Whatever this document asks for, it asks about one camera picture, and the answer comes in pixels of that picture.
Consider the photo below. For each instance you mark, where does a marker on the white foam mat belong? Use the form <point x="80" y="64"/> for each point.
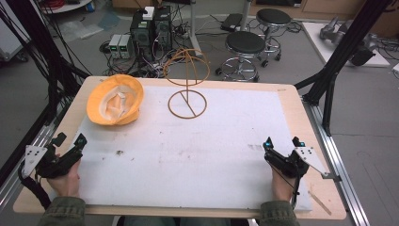
<point x="188" y="150"/>

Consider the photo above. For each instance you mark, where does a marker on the person's left hand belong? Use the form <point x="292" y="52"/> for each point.
<point x="66" y="182"/>

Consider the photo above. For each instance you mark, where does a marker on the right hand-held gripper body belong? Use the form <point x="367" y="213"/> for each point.
<point x="293" y="161"/>

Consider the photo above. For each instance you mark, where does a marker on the black round stool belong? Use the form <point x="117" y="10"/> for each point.
<point x="244" y="55"/>
<point x="272" y="29"/>

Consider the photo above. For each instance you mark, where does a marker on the white power strip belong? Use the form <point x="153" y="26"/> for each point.
<point x="148" y="13"/>

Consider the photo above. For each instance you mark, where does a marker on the black metal frame stand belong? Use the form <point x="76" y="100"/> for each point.
<point x="40" y="59"/>
<point x="340" y="59"/>

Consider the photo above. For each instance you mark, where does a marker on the orange bucket hat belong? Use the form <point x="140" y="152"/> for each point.
<point x="114" y="100"/>

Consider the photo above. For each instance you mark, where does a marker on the white platform board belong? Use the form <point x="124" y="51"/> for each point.
<point x="342" y="44"/>

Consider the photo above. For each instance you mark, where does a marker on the grey metal post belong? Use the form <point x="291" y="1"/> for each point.
<point x="194" y="28"/>

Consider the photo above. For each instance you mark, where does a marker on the wooden table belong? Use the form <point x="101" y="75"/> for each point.
<point x="313" y="125"/>

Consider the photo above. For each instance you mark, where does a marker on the wooden stick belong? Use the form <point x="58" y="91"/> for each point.
<point x="320" y="202"/>

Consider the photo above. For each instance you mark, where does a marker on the person's right hand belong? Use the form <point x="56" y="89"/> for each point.
<point x="282" y="185"/>

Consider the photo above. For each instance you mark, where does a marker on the grey power supply unit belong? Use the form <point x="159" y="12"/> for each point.
<point x="125" y="46"/>
<point x="114" y="45"/>

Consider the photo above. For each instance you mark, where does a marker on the black computer tower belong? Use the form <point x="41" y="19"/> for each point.
<point x="141" y="33"/>
<point x="162" y="29"/>

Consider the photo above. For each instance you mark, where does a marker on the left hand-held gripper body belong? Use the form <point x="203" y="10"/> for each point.
<point x="51" y="163"/>

